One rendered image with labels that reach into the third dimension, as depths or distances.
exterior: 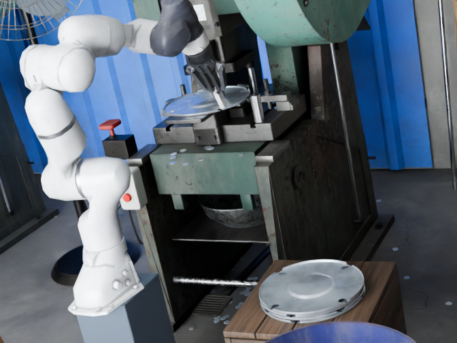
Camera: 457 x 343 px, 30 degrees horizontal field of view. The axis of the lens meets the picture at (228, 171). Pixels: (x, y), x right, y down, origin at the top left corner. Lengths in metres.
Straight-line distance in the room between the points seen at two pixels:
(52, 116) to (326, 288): 0.85
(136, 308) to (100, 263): 0.16
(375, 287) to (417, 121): 1.67
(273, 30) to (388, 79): 1.49
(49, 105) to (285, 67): 1.09
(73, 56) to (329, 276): 0.92
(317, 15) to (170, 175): 0.77
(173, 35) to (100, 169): 0.44
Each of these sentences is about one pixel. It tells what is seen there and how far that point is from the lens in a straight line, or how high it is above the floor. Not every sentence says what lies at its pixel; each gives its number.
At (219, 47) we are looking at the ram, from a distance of 2.77.
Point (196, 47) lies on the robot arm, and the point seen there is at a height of 1.01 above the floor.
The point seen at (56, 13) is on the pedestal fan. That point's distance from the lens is 3.37.
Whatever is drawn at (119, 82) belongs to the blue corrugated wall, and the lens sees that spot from 4.53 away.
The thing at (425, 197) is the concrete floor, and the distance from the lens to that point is 3.75.
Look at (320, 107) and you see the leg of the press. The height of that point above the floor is 0.63.
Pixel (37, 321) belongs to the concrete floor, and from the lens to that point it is 3.42.
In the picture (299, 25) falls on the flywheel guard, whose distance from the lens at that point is 2.41.
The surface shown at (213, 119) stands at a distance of 2.75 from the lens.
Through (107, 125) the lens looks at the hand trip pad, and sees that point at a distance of 2.87.
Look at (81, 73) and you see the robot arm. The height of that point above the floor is 1.10.
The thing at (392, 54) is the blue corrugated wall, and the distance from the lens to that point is 3.87.
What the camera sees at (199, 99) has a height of 0.79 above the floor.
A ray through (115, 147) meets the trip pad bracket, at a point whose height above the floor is 0.68.
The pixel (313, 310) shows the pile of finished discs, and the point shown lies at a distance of 2.26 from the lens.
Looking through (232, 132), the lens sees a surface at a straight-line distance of 2.77.
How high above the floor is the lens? 1.51
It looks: 20 degrees down
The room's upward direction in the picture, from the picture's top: 12 degrees counter-clockwise
